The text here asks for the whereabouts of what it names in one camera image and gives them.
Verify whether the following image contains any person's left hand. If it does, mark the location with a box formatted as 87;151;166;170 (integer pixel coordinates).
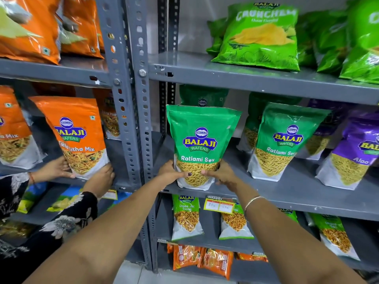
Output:
156;159;193;191

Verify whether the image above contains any person's right hand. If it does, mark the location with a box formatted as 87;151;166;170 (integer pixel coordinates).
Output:
201;159;244;194

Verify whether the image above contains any small lime-topped snack bag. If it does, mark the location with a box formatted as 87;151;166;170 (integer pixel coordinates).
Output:
218;202;255;241
278;207;300;224
306;212;361;262
171;194;205;242

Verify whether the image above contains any small orange snack bag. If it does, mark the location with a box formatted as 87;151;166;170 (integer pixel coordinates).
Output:
197;247;235;281
173;244;204;272
236;251;269;263

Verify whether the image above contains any grey metal shelf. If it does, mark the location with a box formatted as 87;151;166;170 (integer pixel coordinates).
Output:
124;0;379;284
0;0;148;263

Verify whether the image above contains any purple Aloo Sev packet back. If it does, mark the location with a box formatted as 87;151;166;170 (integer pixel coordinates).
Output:
295;98;353;161

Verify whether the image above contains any purple aloo sev packet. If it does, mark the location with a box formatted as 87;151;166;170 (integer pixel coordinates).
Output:
295;98;353;161
315;115;379;191

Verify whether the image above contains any person's right forearm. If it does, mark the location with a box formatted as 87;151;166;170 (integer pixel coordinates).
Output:
234;185;360;284

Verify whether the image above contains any another person's forearm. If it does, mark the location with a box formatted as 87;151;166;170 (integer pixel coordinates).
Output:
0;172;31;220
0;191;99;284

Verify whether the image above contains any person's left forearm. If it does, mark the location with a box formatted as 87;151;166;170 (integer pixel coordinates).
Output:
23;176;168;284

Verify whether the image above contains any yellow price tag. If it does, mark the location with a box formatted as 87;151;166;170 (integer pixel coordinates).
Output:
203;195;236;215
101;188;119;201

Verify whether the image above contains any silver bangle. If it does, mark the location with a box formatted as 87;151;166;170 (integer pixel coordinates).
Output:
244;195;268;217

